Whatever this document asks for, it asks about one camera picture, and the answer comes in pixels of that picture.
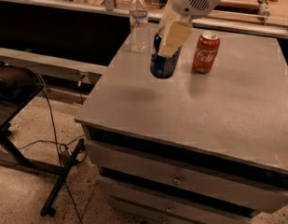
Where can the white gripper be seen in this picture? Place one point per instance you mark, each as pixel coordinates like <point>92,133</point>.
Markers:
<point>190,3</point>

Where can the blue pepsi can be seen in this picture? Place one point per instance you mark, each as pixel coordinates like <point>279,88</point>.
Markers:
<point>162,67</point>

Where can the clear plastic water bottle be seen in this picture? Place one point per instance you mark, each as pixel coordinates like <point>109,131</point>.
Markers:
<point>138,25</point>

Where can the red coca-cola can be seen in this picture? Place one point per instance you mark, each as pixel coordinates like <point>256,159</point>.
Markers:
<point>206,52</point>

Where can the grey drawer cabinet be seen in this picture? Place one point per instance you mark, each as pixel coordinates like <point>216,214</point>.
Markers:
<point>232,121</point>

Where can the middle grey drawer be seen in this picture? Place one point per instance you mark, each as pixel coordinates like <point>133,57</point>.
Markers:
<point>160,207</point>

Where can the grey drawer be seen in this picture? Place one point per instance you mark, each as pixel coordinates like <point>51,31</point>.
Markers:
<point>228,188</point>
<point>160,207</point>

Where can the top grey drawer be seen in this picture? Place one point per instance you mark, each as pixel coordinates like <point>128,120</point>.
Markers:
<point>228,188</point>

